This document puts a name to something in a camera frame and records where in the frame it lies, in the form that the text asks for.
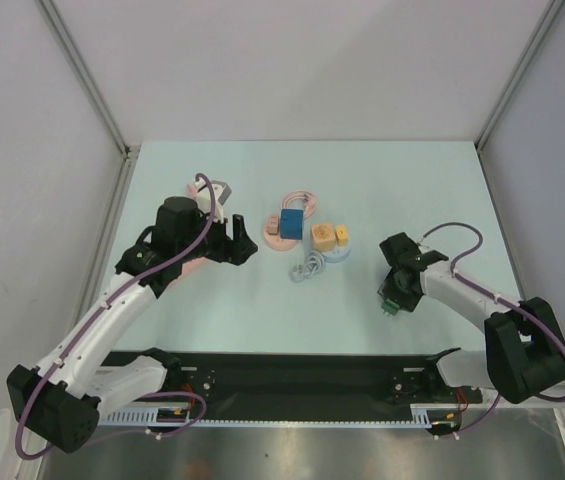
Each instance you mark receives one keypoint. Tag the yellow plug adapter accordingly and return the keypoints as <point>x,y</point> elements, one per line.
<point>342,236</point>

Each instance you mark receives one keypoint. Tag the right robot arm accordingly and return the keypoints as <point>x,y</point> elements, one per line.
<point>524,351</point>

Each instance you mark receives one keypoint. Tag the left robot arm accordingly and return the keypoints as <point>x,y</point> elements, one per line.
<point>59,399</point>

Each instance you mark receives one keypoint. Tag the green plug adapter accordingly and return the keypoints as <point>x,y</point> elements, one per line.
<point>389,307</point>

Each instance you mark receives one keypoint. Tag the blue cube socket adapter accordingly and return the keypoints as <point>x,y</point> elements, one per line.
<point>291,224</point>

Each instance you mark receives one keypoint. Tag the left aluminium frame post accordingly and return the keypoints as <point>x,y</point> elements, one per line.
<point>71,51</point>

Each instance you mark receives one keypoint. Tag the aluminium frame post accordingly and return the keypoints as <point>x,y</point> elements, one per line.
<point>521,69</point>
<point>71,51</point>

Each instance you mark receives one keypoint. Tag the tan cube plug adapter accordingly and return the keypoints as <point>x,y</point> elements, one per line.
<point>323,237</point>

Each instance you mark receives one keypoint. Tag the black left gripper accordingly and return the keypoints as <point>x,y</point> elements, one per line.
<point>234,251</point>

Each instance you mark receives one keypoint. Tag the aluminium front frame rail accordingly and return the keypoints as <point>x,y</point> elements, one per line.
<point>490,395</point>

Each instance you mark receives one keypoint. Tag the right aluminium frame post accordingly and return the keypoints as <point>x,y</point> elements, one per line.
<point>521,69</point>

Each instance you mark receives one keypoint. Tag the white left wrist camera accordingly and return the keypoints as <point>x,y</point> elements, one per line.
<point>211,198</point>

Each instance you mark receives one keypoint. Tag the round blue power strip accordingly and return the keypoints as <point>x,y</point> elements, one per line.
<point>316,262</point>

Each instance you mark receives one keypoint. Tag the long pink power strip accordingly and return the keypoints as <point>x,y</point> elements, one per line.
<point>192,265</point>

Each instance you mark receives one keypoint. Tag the pink brown USB charger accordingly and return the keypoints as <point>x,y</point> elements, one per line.
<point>272,225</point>

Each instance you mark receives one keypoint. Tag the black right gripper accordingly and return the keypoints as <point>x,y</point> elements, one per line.
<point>399,288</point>

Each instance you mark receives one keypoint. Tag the round pink power strip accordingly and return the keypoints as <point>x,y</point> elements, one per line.
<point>278,243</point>

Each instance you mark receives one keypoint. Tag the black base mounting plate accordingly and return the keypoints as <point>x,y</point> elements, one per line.
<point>248,388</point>

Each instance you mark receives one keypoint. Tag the left aluminium side rail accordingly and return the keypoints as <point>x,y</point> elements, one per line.
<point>106,233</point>

